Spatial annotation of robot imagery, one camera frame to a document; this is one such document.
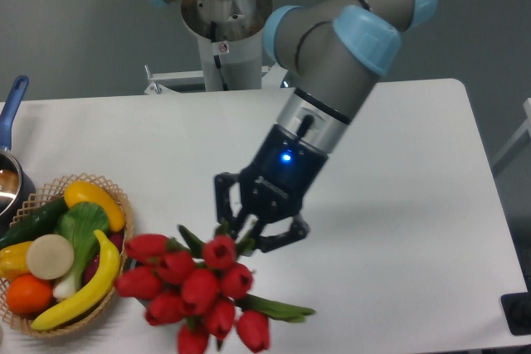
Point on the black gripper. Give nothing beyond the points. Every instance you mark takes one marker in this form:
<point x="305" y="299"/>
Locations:
<point x="272" y="188"/>

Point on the red tulip bouquet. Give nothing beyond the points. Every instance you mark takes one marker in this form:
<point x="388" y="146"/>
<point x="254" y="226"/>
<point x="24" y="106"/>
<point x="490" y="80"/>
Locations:
<point x="203" y="287"/>

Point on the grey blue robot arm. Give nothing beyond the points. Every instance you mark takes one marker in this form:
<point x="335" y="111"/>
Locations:
<point x="335" y="52"/>

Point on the dark grey ribbed vase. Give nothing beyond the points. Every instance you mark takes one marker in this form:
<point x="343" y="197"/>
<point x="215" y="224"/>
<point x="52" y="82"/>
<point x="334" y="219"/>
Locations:
<point x="129" y="264"/>

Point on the purple red vegetable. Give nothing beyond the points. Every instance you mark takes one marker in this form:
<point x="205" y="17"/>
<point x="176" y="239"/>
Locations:
<point x="117" y="239"/>

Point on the yellow banana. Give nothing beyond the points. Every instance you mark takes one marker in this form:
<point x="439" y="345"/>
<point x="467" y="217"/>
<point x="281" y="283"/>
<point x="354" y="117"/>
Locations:
<point x="88" y="296"/>

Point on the yellow lemon squash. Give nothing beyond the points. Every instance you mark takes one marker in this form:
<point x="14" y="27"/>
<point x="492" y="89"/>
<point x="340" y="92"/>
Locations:
<point x="82" y="191"/>

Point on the beige round disc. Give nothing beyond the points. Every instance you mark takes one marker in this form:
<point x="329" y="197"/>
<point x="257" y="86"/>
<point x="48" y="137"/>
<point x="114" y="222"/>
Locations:
<point x="50" y="257"/>

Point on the green cucumber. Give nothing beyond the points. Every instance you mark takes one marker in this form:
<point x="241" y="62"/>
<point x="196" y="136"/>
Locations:
<point x="41" y="221"/>

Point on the orange fruit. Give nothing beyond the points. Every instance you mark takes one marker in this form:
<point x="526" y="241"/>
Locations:
<point x="28" y="294"/>

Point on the yellow bell pepper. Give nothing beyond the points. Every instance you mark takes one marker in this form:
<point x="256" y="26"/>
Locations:
<point x="13" y="260"/>

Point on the black device at edge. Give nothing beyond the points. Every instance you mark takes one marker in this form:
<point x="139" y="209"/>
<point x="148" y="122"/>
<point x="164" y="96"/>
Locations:
<point x="516" y="308"/>

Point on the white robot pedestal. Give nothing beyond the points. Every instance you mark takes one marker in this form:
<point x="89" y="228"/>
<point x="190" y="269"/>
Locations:
<point x="229" y="41"/>

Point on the blue handled saucepan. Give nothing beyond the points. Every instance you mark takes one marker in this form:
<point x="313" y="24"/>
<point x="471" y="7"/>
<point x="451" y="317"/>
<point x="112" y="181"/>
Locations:
<point x="16" y="185"/>

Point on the white frame at right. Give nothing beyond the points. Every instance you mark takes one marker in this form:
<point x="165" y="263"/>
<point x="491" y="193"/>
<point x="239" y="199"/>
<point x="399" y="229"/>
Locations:
<point x="515" y="144"/>

